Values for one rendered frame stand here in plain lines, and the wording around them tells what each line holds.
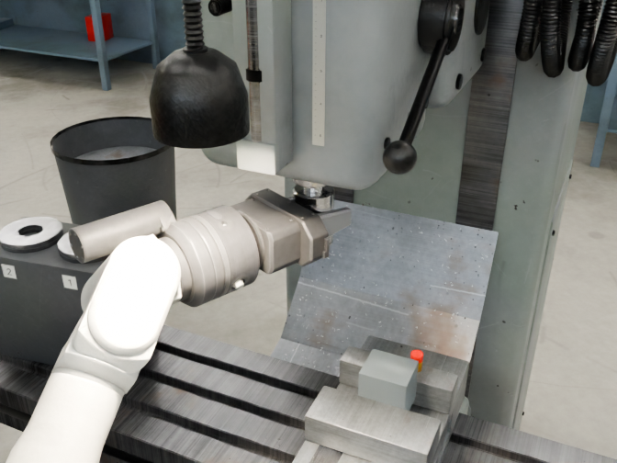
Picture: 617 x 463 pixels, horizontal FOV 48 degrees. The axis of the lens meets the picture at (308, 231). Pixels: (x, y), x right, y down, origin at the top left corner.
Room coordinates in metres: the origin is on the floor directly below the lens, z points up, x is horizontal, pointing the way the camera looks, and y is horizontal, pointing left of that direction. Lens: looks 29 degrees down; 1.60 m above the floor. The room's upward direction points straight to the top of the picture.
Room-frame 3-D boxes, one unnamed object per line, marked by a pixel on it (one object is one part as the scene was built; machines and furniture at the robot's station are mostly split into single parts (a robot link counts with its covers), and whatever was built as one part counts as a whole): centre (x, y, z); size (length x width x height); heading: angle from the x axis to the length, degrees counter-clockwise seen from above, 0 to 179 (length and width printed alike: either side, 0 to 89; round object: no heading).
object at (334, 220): (0.68, -0.03, 1.24); 0.06 x 0.02 x 0.03; 130
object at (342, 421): (0.61, -0.08, 1.00); 0.15 x 0.06 x 0.04; 66
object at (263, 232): (0.64, 0.06, 1.23); 0.13 x 0.12 x 0.10; 41
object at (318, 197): (0.70, -0.01, 1.26); 0.05 x 0.05 x 0.01
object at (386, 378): (0.66, -0.10, 1.02); 0.06 x 0.05 x 0.06; 66
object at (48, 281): (0.89, 0.36, 1.01); 0.22 x 0.12 x 0.20; 73
